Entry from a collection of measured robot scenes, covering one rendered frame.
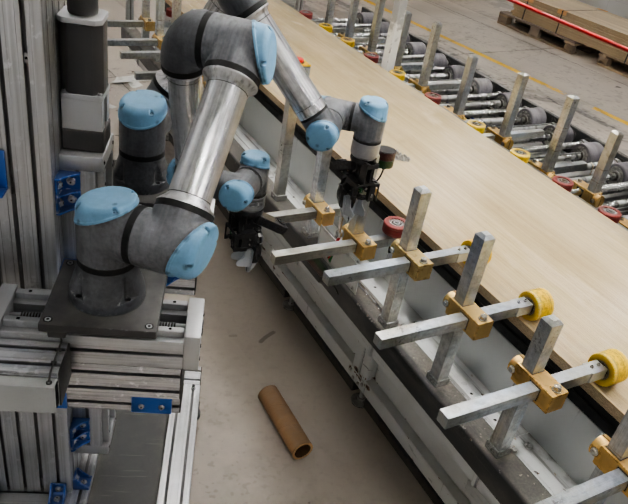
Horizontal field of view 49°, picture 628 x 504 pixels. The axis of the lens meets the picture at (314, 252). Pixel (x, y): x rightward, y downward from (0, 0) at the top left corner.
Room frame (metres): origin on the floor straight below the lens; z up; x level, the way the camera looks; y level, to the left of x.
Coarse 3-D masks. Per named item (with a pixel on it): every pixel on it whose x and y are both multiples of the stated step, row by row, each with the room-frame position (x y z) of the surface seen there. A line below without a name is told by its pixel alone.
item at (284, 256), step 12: (348, 240) 1.78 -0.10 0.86; (384, 240) 1.83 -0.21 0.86; (276, 252) 1.65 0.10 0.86; (288, 252) 1.66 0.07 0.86; (300, 252) 1.67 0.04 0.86; (312, 252) 1.69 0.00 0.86; (324, 252) 1.71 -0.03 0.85; (336, 252) 1.73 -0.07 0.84; (348, 252) 1.76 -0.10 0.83; (276, 264) 1.63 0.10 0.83
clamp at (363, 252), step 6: (342, 228) 1.85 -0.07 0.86; (348, 234) 1.81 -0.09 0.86; (354, 234) 1.81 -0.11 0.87; (360, 234) 1.81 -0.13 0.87; (366, 234) 1.82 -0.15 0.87; (354, 240) 1.78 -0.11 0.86; (360, 240) 1.78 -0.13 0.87; (372, 240) 1.79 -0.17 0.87; (360, 246) 1.75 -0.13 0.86; (366, 246) 1.75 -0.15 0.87; (372, 246) 1.76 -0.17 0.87; (354, 252) 1.77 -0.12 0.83; (360, 252) 1.75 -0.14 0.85; (366, 252) 1.75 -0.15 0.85; (372, 252) 1.76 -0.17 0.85; (360, 258) 1.74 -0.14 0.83; (366, 258) 1.75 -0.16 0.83; (372, 258) 1.77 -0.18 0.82
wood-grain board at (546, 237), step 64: (192, 0) 4.03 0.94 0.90; (320, 64) 3.29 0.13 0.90; (384, 128) 2.62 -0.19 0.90; (448, 128) 2.74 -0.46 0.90; (384, 192) 2.06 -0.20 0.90; (448, 192) 2.15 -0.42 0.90; (512, 192) 2.24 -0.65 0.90; (512, 256) 1.79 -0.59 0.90; (576, 256) 1.86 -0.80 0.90; (512, 320) 1.49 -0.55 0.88; (576, 320) 1.52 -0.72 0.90
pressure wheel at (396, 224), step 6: (390, 216) 1.89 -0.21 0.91; (396, 216) 1.90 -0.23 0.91; (384, 222) 1.85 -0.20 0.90; (390, 222) 1.86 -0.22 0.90; (396, 222) 1.86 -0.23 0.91; (402, 222) 1.87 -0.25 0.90; (384, 228) 1.84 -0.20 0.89; (390, 228) 1.83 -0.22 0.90; (396, 228) 1.82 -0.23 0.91; (402, 228) 1.83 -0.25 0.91; (390, 234) 1.83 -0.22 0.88; (396, 234) 1.82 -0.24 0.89; (390, 252) 1.86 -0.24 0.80
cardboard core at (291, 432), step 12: (264, 396) 1.88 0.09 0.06; (276, 396) 1.88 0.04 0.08; (276, 408) 1.82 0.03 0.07; (288, 408) 1.83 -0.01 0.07; (276, 420) 1.78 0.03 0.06; (288, 420) 1.77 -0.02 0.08; (288, 432) 1.72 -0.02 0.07; (300, 432) 1.72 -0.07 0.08; (288, 444) 1.68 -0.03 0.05; (300, 444) 1.67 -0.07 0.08; (300, 456) 1.68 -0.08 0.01
